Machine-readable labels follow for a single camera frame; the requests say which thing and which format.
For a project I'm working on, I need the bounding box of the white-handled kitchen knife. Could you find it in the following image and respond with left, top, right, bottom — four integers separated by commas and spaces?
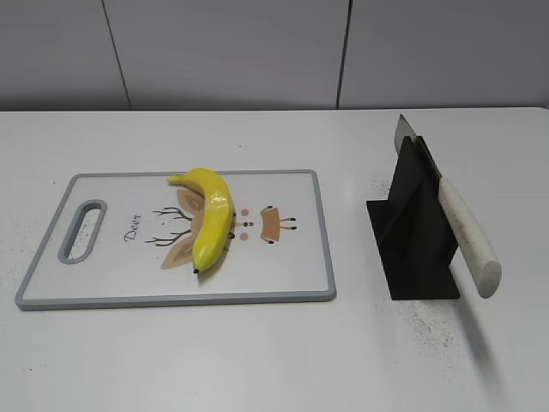
394, 114, 502, 299

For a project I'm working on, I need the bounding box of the yellow plastic banana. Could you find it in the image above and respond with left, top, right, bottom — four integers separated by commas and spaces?
167, 167, 234, 274

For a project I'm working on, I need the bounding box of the white grey-rimmed cutting board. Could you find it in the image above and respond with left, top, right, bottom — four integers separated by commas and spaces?
15, 169, 336, 311

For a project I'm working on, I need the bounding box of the black knife stand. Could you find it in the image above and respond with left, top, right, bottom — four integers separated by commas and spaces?
366, 136, 460, 300

